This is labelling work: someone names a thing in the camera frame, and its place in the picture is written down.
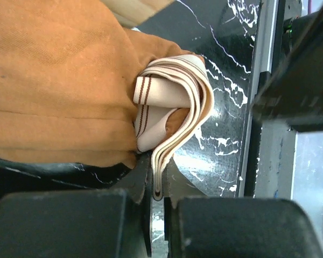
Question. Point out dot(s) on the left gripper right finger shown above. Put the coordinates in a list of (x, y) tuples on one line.
[(176, 186)]

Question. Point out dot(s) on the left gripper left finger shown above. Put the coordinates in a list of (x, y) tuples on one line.
[(137, 182)]

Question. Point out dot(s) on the brown boxer underwear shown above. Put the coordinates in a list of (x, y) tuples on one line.
[(78, 87)]

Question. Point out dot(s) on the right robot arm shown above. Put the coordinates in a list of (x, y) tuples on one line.
[(294, 93)]

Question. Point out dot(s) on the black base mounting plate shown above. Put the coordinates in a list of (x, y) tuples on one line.
[(268, 154)]

